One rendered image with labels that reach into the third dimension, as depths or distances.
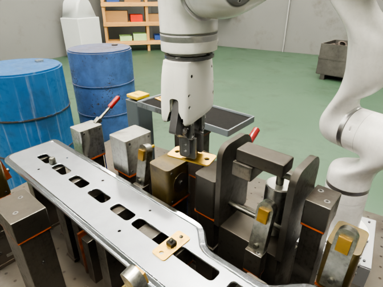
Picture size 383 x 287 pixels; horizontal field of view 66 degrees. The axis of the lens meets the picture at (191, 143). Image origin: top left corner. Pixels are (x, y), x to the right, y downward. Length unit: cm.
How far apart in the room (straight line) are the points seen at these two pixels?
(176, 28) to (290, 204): 38
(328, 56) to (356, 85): 549
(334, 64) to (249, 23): 402
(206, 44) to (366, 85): 48
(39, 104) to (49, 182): 157
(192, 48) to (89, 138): 75
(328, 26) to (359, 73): 828
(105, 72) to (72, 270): 229
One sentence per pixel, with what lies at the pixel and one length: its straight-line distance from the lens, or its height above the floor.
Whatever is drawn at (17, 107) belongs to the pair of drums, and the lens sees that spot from 246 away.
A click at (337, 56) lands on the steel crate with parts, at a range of 624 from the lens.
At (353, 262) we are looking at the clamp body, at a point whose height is 105.
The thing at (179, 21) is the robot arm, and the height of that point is 145.
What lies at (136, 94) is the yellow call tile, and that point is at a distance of 109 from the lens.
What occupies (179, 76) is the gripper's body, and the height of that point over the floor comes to 138.
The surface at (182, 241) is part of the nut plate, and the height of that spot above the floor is 100.
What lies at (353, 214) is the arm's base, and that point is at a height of 90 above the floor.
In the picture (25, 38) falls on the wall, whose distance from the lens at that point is 840.
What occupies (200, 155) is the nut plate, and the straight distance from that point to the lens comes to 52.
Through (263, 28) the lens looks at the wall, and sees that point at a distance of 948.
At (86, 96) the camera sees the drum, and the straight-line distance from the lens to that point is 321.
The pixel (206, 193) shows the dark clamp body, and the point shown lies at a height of 104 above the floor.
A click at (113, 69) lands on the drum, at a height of 82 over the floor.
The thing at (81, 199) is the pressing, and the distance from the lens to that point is 84.
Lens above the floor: 148
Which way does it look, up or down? 27 degrees down
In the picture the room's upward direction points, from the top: straight up
